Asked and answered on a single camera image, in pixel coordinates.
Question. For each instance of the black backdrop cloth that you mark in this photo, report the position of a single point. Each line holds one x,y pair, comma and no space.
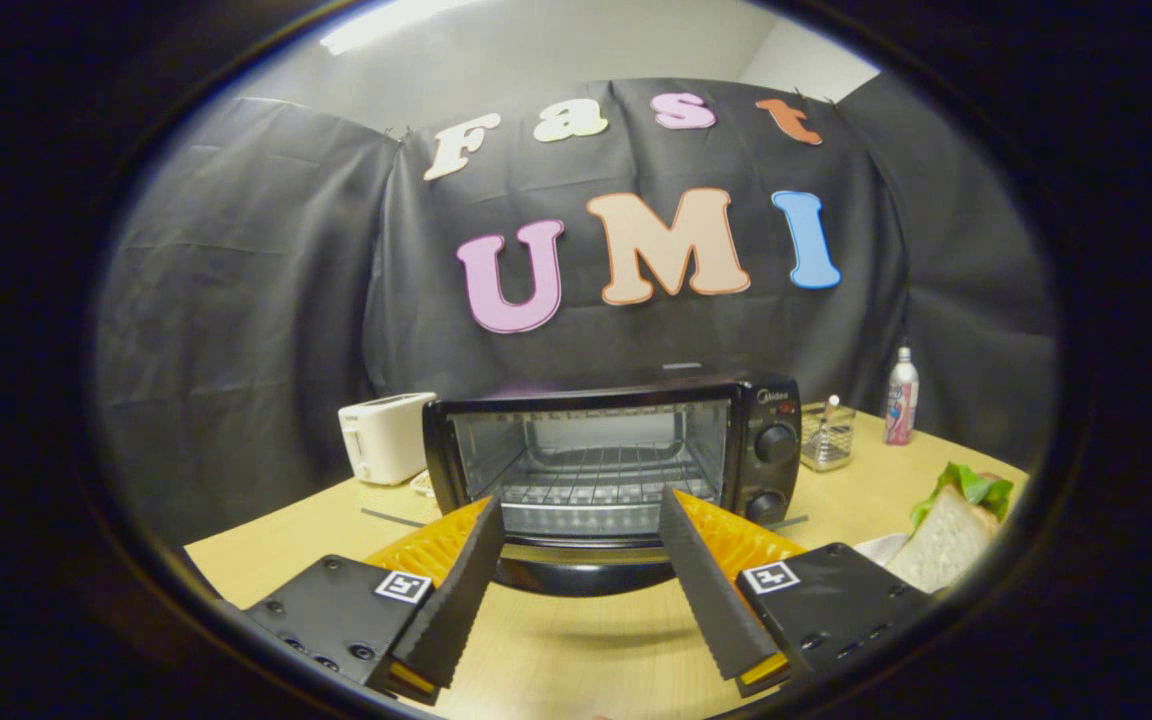
256,330

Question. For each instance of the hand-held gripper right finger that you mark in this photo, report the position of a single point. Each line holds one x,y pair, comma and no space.
711,600

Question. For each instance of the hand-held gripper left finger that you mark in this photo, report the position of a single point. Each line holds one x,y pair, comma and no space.
456,600

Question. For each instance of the lettuce bread sandwich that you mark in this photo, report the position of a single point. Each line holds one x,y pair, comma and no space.
946,540

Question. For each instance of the white bread toaster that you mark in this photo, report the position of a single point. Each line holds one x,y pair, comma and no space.
386,435

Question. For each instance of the black toaster oven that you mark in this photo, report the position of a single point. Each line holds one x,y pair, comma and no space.
774,480

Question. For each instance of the pink spray bottle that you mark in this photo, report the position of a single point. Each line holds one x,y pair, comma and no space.
901,400

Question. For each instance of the clear square holder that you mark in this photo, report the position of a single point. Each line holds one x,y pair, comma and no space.
828,440

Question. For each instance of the white plate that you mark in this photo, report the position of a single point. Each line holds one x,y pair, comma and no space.
876,548

